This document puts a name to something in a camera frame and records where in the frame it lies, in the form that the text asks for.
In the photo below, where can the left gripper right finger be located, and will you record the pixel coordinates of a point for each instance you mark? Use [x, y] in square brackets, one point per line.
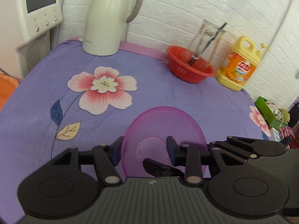
[188, 157]

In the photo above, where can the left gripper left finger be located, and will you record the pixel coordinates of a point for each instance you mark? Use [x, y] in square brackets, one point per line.
[106, 158]

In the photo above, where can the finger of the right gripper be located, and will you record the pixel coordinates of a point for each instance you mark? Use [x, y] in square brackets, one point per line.
[157, 169]
[235, 148]

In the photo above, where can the purple plastic bowl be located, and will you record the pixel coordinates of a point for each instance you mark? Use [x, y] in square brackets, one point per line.
[146, 138]

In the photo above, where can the green cardboard box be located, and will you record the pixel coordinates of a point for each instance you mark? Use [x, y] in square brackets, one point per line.
[269, 116]

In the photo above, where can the purple floral tablecloth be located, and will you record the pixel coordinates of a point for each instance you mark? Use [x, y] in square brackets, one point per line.
[42, 117]

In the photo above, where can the yellow dish soap bottle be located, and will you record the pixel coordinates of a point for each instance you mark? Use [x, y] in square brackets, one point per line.
[240, 64]

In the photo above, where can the red plastic colander basket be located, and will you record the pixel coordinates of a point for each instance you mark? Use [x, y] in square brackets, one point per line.
[191, 74]

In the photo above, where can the clear glass pitcher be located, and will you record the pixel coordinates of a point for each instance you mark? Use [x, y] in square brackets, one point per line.
[205, 43]

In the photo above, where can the black stirring stick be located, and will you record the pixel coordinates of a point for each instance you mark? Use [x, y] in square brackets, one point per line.
[209, 44]

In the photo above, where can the orange plastic basin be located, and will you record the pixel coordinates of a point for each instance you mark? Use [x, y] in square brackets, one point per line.
[7, 86]

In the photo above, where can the white thermos kettle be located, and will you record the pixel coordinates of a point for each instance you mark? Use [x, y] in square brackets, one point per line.
[105, 24]

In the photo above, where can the white water dispenser machine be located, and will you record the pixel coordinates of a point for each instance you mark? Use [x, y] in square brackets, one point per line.
[25, 34]

